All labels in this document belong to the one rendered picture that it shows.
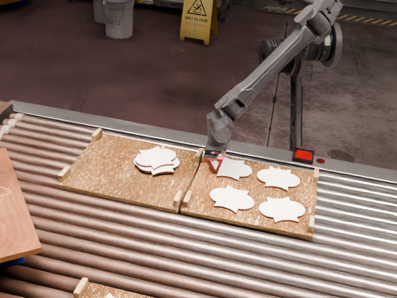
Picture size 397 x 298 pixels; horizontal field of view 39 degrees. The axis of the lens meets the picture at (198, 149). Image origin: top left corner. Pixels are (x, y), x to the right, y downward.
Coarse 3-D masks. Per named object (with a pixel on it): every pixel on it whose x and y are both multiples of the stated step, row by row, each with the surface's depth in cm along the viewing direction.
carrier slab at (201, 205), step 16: (240, 160) 199; (208, 176) 190; (256, 176) 192; (304, 176) 193; (208, 192) 182; (256, 192) 184; (272, 192) 184; (288, 192) 185; (304, 192) 186; (192, 208) 174; (208, 208) 175; (256, 208) 177; (240, 224) 171; (256, 224) 170; (272, 224) 170; (288, 224) 171; (304, 224) 171
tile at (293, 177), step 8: (272, 168) 195; (264, 176) 190; (272, 176) 191; (280, 176) 191; (288, 176) 191; (296, 176) 192; (272, 184) 187; (280, 184) 187; (288, 184) 187; (296, 184) 187
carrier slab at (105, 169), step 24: (96, 144) 202; (120, 144) 203; (144, 144) 204; (72, 168) 189; (96, 168) 189; (120, 168) 190; (192, 168) 193; (96, 192) 178; (120, 192) 179; (144, 192) 180; (168, 192) 181
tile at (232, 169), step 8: (216, 160) 197; (224, 160) 197; (232, 160) 197; (224, 168) 193; (232, 168) 193; (240, 168) 194; (248, 168) 194; (224, 176) 189; (232, 176) 189; (240, 176) 190; (248, 176) 191
